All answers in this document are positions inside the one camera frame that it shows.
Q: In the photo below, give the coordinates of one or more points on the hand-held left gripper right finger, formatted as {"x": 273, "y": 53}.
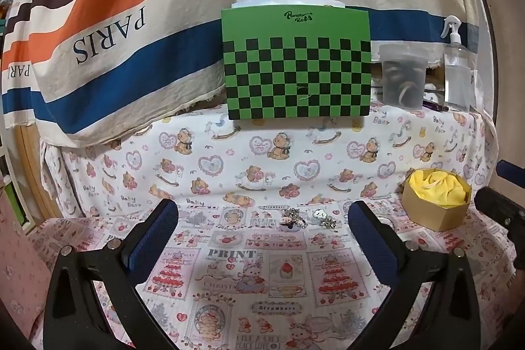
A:
{"x": 371, "y": 243}

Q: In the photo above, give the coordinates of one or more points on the pink floral cloth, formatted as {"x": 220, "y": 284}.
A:
{"x": 20, "y": 272}

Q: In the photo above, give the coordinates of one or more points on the green checkered tissue box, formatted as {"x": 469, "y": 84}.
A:
{"x": 295, "y": 71}

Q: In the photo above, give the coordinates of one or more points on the bear print cloth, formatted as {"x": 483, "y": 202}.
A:
{"x": 254, "y": 161}

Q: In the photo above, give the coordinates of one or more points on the clear spray bottle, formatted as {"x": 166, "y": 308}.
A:
{"x": 456, "y": 71}

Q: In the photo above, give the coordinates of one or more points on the clear plastic cup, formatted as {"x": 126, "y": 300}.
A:
{"x": 402, "y": 75}

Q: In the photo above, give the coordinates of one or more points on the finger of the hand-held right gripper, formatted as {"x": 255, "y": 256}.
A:
{"x": 498, "y": 206}
{"x": 510, "y": 169}

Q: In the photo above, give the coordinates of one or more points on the pink patchwork print cloth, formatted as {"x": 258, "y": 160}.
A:
{"x": 254, "y": 276}

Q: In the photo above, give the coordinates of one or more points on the silver charm brooch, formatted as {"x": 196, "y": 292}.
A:
{"x": 293, "y": 221}

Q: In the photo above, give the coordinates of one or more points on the gold octagonal box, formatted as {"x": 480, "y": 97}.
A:
{"x": 434, "y": 216}

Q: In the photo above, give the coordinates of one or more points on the striped printed cloth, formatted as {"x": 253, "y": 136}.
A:
{"x": 164, "y": 26}

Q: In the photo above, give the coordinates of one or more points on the white flower earring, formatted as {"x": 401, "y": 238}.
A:
{"x": 320, "y": 214}

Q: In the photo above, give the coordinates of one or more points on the crystal earring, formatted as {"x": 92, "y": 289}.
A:
{"x": 332, "y": 225}

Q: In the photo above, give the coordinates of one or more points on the purple pen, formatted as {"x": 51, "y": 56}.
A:
{"x": 435, "y": 107}

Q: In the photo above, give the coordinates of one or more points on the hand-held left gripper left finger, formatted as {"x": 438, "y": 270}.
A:
{"x": 154, "y": 239}

